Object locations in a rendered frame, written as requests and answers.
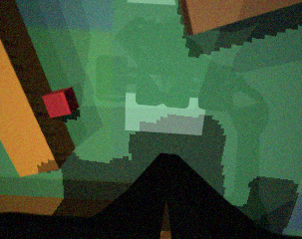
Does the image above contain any orange board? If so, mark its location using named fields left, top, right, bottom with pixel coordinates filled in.
left=0, top=194, right=171, bottom=239
left=0, top=0, right=75, bottom=176

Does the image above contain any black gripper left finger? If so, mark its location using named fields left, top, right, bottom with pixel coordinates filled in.
left=0, top=153, right=170, bottom=239

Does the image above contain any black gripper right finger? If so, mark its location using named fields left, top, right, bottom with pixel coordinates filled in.
left=166, top=154, right=302, bottom=239

